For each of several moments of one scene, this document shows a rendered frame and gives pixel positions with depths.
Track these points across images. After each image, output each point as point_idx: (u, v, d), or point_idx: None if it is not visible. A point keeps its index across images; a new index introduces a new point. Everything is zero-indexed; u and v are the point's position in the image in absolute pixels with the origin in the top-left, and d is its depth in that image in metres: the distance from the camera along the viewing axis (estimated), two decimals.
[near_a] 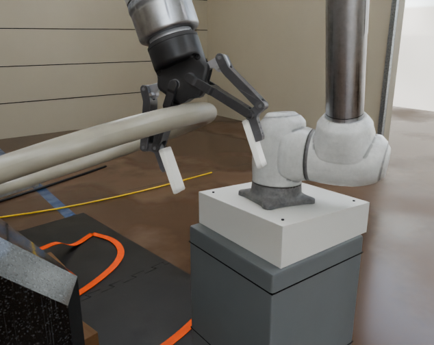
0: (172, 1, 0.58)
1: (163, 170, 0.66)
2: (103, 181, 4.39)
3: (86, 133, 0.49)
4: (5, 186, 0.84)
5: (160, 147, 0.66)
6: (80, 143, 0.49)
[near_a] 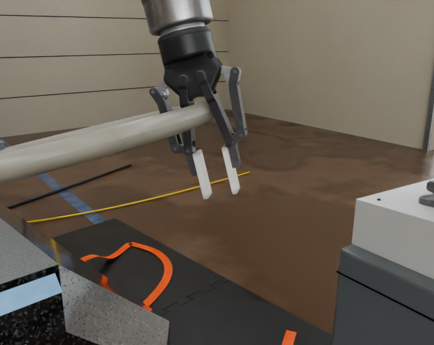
0: None
1: (194, 173, 0.64)
2: (131, 181, 3.93)
3: (103, 135, 0.46)
4: None
5: (193, 150, 0.63)
6: (97, 146, 0.46)
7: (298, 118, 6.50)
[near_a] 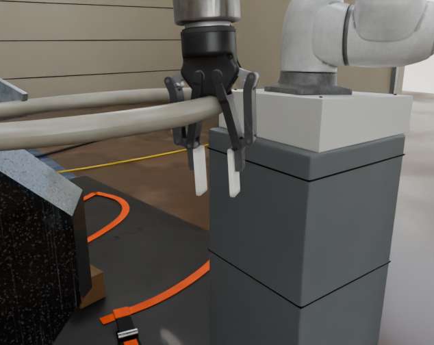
0: None
1: (191, 168, 0.64)
2: (106, 150, 4.24)
3: (99, 121, 0.47)
4: None
5: (194, 146, 0.63)
6: (91, 130, 0.47)
7: None
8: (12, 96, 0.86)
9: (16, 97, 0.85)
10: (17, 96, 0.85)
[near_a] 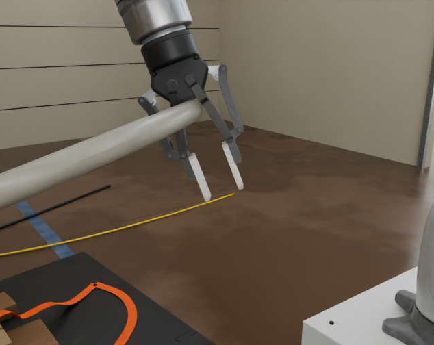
0: None
1: (192, 177, 0.63)
2: (107, 205, 3.72)
3: (115, 137, 0.45)
4: None
5: (187, 154, 0.63)
6: (111, 148, 0.44)
7: (290, 131, 6.28)
8: None
9: None
10: None
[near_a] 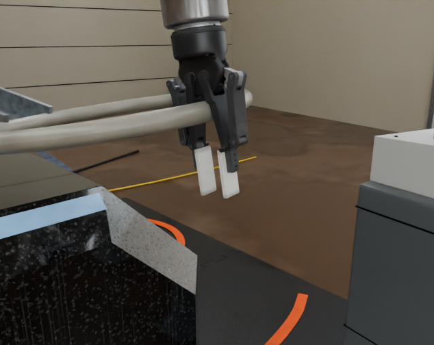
0: None
1: (196, 168, 0.65)
2: (139, 165, 3.99)
3: (174, 113, 0.57)
4: (26, 125, 0.86)
5: (198, 146, 0.64)
6: (170, 120, 0.56)
7: (302, 109, 6.56)
8: (37, 109, 0.92)
9: (42, 111, 0.92)
10: (43, 109, 0.92)
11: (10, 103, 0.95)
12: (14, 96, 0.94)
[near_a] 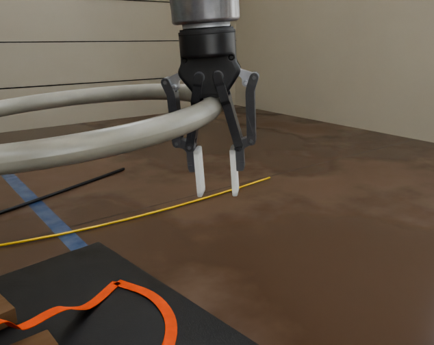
0: None
1: (191, 170, 0.63)
2: (123, 190, 3.14)
3: (205, 110, 0.54)
4: None
5: (194, 147, 0.62)
6: (203, 118, 0.53)
7: (317, 115, 5.71)
8: None
9: None
10: None
11: None
12: None
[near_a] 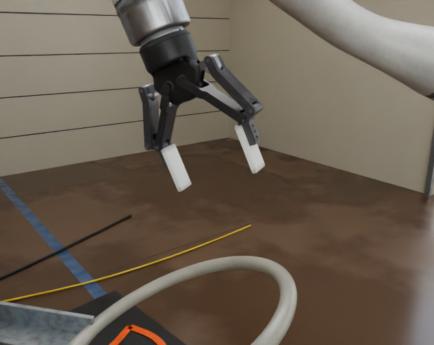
0: (155, 4, 0.55)
1: (168, 168, 0.67)
2: (131, 239, 3.89)
3: None
4: None
5: (163, 146, 0.66)
6: None
7: (299, 152, 6.46)
8: (79, 323, 0.95)
9: (84, 323, 0.94)
10: (85, 322, 0.94)
11: (47, 320, 0.97)
12: (50, 314, 0.96)
